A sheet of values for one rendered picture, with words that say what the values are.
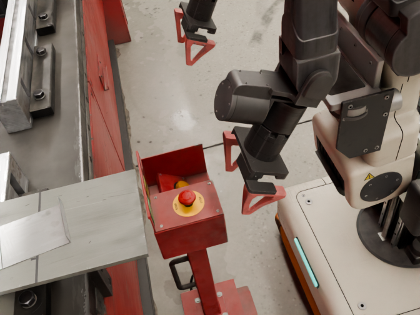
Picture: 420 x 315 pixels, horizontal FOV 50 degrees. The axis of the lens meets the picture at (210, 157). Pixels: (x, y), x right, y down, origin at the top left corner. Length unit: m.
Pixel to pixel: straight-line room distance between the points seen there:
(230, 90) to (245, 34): 2.36
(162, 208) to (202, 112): 1.42
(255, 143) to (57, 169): 0.53
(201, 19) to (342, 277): 0.90
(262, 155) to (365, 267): 0.90
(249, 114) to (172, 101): 1.91
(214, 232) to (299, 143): 1.23
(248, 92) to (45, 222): 0.41
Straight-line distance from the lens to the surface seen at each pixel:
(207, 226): 1.02
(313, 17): 0.56
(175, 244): 1.05
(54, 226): 0.79
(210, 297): 1.48
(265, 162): 0.68
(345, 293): 1.47
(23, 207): 0.84
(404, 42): 0.61
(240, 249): 1.85
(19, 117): 1.17
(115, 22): 2.99
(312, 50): 0.58
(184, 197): 1.00
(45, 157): 1.10
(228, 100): 0.60
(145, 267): 1.82
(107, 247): 0.73
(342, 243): 1.55
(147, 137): 2.33
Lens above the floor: 1.59
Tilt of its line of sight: 47 degrees down
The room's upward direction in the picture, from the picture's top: 10 degrees counter-clockwise
